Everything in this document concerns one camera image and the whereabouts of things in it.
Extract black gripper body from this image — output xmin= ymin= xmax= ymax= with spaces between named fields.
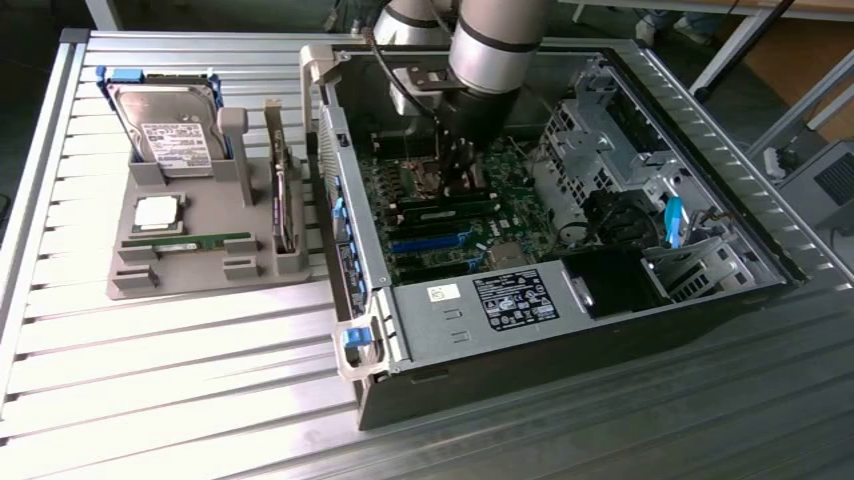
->
xmin=437 ymin=87 xmax=521 ymax=154

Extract installed black RAM stick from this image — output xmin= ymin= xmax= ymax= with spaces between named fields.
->
xmin=398 ymin=194 xmax=503 ymax=227

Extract green RAM stick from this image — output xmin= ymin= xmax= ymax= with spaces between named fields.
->
xmin=127 ymin=231 xmax=254 ymax=252

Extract CPU socket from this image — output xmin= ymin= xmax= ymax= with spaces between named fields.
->
xmin=398 ymin=155 xmax=486 ymax=197

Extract green motherboard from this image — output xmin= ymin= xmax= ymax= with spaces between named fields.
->
xmin=358 ymin=133 xmax=559 ymax=287

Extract blue expansion slot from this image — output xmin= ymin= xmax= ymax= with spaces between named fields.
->
xmin=389 ymin=228 xmax=477 ymax=254

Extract metal disk bay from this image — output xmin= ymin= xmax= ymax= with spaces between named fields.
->
xmin=537 ymin=62 xmax=673 ymax=204

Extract silver chipset heat sink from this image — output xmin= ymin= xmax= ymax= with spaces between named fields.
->
xmin=487 ymin=243 xmax=530 ymax=270

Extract graphics card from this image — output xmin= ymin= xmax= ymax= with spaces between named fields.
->
xmin=262 ymin=97 xmax=303 ymax=257

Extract grey power supply unit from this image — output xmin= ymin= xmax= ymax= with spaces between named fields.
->
xmin=390 ymin=264 xmax=597 ymax=362

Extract person's shoes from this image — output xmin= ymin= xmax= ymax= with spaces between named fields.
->
xmin=631 ymin=12 xmax=720 ymax=46

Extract black open PC case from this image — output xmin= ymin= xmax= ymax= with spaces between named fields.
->
xmin=298 ymin=41 xmax=813 ymax=432

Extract grey parts rack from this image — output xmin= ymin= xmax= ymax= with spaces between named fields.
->
xmin=104 ymin=102 xmax=317 ymax=302

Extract silver hard disk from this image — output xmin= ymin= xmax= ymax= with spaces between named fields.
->
xmin=108 ymin=82 xmax=219 ymax=179

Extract silver CPU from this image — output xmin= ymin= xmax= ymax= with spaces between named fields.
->
xmin=131 ymin=193 xmax=190 ymax=235

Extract white power strip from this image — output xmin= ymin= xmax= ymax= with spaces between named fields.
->
xmin=762 ymin=143 xmax=801 ymax=177

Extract grey computer tower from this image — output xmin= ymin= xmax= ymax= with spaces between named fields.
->
xmin=776 ymin=138 xmax=854 ymax=234

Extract silver hard disk drive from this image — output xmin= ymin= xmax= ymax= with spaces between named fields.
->
xmin=95 ymin=63 xmax=227 ymax=176

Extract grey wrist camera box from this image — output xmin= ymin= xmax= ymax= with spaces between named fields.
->
xmin=389 ymin=63 xmax=470 ymax=119

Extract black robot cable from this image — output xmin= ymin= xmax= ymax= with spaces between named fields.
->
xmin=362 ymin=27 xmax=442 ymax=126

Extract blue SATA wire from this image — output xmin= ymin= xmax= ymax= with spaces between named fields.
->
xmin=662 ymin=196 xmax=688 ymax=250

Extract white desk frame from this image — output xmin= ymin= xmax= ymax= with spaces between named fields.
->
xmin=557 ymin=0 xmax=854 ymax=131

